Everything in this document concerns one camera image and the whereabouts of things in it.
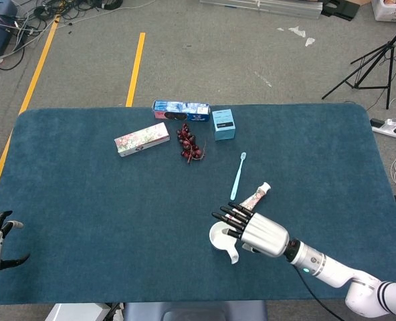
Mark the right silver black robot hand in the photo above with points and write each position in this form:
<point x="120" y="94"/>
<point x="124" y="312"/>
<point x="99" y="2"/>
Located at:
<point x="265" y="234"/>

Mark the floral toothpaste tube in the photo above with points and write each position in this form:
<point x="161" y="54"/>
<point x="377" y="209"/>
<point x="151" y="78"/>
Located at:
<point x="256" y="197"/>

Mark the light blue toothbrush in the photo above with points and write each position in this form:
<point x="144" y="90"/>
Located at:
<point x="238" y="175"/>

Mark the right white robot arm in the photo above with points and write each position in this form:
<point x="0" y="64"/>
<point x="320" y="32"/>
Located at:
<point x="335" y="271"/>

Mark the white plastic box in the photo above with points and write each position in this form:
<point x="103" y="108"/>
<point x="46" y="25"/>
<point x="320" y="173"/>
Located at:
<point x="77" y="314"/>

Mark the floral long box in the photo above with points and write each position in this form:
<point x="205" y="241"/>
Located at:
<point x="141" y="138"/>

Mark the blue felt table mat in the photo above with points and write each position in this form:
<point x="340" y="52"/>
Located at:
<point x="84" y="200"/>

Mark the small light blue box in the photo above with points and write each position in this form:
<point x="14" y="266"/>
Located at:
<point x="224" y="128"/>

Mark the dark red grape bunch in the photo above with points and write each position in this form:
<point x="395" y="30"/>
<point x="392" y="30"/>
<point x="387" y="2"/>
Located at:
<point x="186" y="142"/>

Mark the blue pink cookie box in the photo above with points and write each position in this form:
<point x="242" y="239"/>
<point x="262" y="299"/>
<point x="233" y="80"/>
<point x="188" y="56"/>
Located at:
<point x="181" y="110"/>

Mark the white power strip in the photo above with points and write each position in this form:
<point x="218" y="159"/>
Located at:
<point x="385" y="128"/>

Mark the long yellow floor tape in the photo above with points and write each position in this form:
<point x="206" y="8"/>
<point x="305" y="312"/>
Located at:
<point x="34" y="80"/>

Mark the short yellow floor tape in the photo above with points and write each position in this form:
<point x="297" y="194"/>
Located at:
<point x="136" y="67"/>

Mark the aluminium profile rails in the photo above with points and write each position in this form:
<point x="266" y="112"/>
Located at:
<point x="285" y="8"/>

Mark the black tripod stand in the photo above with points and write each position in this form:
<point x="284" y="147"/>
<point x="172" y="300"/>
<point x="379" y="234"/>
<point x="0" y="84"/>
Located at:
<point x="390" y="45"/>

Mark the white plastic basket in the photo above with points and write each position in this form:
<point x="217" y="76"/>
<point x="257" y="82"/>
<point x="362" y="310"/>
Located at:
<point x="388" y="13"/>

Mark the black flat bracket plate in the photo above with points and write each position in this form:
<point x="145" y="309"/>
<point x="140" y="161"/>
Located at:
<point x="345" y="11"/>

